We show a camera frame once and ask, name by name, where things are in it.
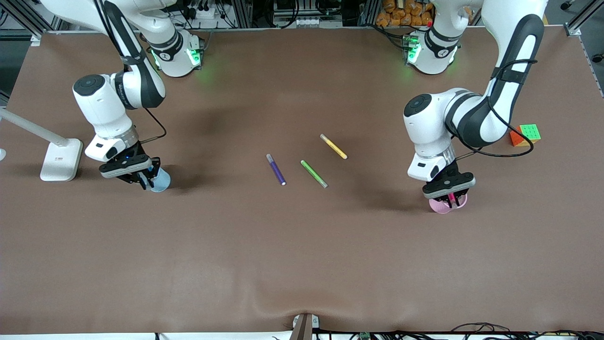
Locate pink mesh cup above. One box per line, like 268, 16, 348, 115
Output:
428, 191, 468, 215

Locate blue mesh cup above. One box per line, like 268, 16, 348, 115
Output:
142, 166, 171, 193

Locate white desk lamp stand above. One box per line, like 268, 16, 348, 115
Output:
0, 108, 84, 182

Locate colourful puzzle cube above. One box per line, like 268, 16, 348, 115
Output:
509, 124, 542, 147

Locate yellow marker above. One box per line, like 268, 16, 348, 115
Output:
319, 133, 348, 160

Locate purple marker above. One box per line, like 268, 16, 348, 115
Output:
266, 153, 287, 186

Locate green marker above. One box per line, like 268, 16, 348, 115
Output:
300, 160, 328, 189

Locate orange bagged items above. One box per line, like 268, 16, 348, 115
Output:
375, 0, 473, 27

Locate white terminal strip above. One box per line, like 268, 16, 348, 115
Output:
282, 17, 326, 27

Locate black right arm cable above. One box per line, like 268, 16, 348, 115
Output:
141, 108, 168, 145

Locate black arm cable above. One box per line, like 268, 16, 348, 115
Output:
141, 108, 168, 145
446, 59, 538, 159

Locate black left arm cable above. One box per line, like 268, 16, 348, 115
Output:
446, 59, 538, 159

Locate aluminium frame bar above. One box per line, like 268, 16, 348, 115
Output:
0, 0, 62, 38

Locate black cable bundle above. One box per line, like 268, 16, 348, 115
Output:
451, 323, 604, 340

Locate metal table clamp bracket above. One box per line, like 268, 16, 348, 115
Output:
289, 313, 320, 340

